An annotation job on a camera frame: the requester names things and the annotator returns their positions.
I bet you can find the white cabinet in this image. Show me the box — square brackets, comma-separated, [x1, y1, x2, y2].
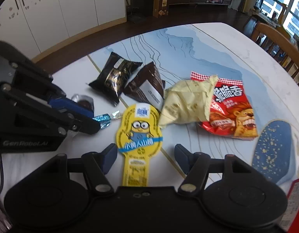
[0, 0, 126, 62]

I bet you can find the blue candy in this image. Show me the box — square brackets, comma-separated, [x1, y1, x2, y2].
[92, 110, 122, 129]

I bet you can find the red cardboard box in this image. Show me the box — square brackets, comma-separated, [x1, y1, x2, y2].
[280, 178, 299, 233]

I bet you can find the small jelly cup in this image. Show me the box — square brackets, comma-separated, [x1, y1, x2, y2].
[71, 94, 94, 111]

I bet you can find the dark brown snack packet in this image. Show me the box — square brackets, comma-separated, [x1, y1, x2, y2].
[123, 62, 165, 111]

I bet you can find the wooden dining chair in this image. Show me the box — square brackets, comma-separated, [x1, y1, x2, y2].
[250, 22, 299, 89]

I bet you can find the red lion chips bag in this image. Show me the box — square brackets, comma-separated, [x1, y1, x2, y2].
[201, 78, 258, 140]

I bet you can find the brown paper gift bag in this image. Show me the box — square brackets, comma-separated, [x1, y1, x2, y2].
[153, 0, 169, 18]

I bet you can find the black gold snack packet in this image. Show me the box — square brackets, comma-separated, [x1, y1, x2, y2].
[89, 52, 142, 106]

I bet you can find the cream yellow snack bag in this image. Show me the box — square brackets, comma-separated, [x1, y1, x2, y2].
[158, 75, 218, 127]

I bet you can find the yellow minion lollipop card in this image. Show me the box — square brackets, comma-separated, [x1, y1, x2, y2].
[116, 103, 163, 187]

